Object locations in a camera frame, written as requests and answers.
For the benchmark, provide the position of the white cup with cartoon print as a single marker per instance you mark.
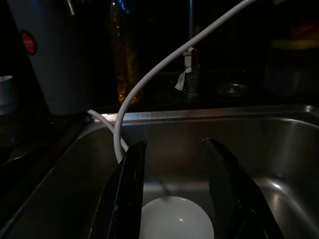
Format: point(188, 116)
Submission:
point(6, 93)

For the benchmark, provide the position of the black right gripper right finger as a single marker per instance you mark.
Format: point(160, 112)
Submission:
point(224, 189)

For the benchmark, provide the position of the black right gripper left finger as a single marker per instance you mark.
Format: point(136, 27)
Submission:
point(122, 199)

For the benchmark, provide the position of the white ceramic bowl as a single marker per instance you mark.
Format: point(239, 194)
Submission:
point(174, 219)

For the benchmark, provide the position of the stainless steel sink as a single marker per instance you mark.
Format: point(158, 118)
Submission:
point(274, 154)

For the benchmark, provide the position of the grey canister with red button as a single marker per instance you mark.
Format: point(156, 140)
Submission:
point(59, 64)

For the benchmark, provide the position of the glass oil bottle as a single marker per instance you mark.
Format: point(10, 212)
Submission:
point(127, 64)

